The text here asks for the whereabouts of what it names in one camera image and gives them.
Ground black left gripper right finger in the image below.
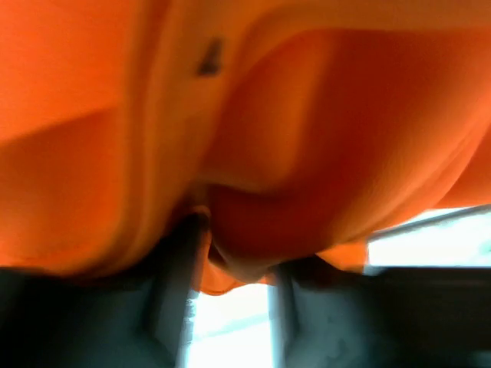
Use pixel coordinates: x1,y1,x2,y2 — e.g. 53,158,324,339
273,256,490,367

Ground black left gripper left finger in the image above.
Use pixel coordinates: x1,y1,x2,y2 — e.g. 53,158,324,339
1,214,209,367

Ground orange jacket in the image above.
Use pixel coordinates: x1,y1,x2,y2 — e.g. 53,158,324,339
1,1,490,294

